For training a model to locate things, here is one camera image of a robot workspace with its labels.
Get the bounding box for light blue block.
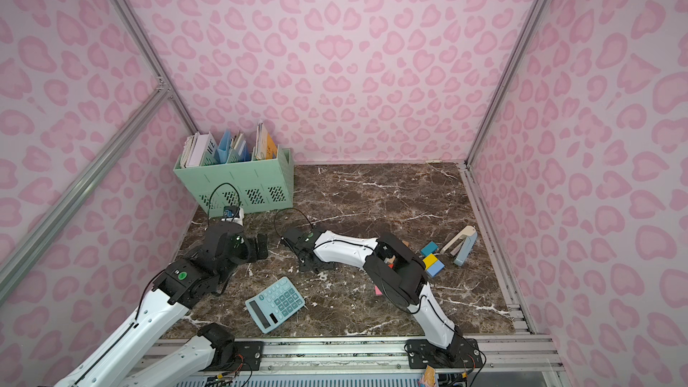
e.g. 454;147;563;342
426;261;445;278

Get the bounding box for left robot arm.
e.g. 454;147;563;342
57;206;267;386

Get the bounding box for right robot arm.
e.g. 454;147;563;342
281;227;462;355

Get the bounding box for wooden and blue arch blocks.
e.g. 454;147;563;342
440;226;478;266

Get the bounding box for teal calculator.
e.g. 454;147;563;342
245;277;305;333

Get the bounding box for mint green file organizer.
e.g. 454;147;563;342
174;148;294;217

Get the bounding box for papers in organizer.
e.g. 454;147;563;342
177;123;279;168

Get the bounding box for yellow block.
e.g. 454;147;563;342
423;254;438;270

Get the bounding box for teal block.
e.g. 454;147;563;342
421;242;438;257

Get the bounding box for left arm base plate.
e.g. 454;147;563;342
204;340;264;373

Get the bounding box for aluminium front rail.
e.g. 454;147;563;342
134;335;564;385

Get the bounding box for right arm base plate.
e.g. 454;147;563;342
404;338;485;371

